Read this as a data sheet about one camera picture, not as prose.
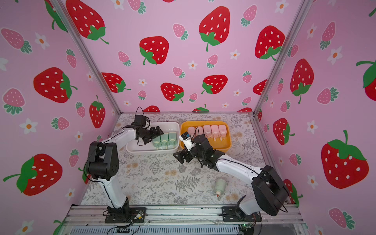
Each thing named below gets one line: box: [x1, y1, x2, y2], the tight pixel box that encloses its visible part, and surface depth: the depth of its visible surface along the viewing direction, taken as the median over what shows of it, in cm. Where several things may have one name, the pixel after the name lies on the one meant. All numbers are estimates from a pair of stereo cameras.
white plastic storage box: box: [125, 121, 180, 155], surface depth 98 cm
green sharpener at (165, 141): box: [161, 133, 169, 150], surface depth 98 cm
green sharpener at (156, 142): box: [152, 135, 163, 151], surface depth 97 cm
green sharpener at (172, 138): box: [168, 131, 177, 149], surface depth 98 cm
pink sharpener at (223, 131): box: [218, 124, 227, 141], surface depth 103 cm
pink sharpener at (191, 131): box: [188, 126, 196, 139], surface depth 103 cm
